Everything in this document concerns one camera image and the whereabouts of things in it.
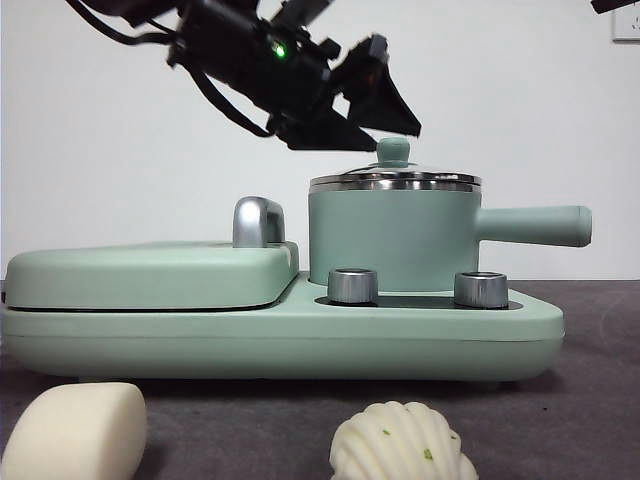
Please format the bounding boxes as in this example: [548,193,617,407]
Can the green breakfast machine base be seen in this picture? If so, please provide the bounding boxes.
[0,279,569,386]

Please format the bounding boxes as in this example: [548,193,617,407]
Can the shell-shaped white bun green flecks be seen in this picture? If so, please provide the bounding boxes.
[329,400,479,480]

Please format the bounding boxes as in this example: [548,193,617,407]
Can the glass pot lid green knob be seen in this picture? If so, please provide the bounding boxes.
[308,138,484,189]

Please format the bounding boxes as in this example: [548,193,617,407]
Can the white wall socket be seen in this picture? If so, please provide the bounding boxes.
[612,8,640,43]

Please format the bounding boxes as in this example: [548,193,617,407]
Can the silver griddle cover handle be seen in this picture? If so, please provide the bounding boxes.
[232,197,287,250]

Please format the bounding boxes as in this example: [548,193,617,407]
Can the green griddle cover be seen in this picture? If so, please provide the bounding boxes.
[4,241,301,309]

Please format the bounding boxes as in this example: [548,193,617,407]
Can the green pot with handle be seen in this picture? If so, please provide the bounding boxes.
[308,175,595,295]

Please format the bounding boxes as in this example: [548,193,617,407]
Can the smooth white steamed bun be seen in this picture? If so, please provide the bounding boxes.
[0,382,149,480]

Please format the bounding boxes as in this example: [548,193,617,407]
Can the silver control knob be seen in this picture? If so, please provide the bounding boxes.
[327,268,380,306]
[453,271,510,309]

